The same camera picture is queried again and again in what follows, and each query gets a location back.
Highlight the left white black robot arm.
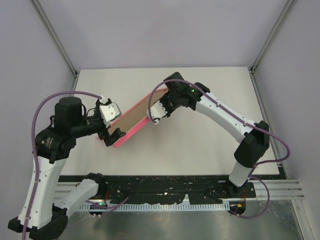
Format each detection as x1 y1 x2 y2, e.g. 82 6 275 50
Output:
8 96 125 240

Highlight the right aluminium corner post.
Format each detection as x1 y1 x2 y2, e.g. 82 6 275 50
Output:
248 0 297 75

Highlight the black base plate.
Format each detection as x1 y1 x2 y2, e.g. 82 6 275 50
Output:
58 174 257 205

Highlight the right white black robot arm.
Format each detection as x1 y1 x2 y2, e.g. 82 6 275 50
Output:
147 72 270 197

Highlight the aluminium front rail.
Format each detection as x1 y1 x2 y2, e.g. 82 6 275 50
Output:
53 179 305 202

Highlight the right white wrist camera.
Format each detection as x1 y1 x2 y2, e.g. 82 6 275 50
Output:
146 100 168 125

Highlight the aluminium corner post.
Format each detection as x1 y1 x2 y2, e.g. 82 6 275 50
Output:
29 0 78 78
248 0 297 75

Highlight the brown frame backing board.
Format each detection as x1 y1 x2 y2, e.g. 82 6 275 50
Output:
108 90 167 133

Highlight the white slotted cable duct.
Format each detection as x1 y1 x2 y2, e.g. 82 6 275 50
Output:
77 201 231 212

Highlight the left aluminium corner post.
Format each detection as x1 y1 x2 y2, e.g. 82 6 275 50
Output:
29 0 78 78

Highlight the pink wooden photo frame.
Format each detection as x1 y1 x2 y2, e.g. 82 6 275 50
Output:
98 88 168 148

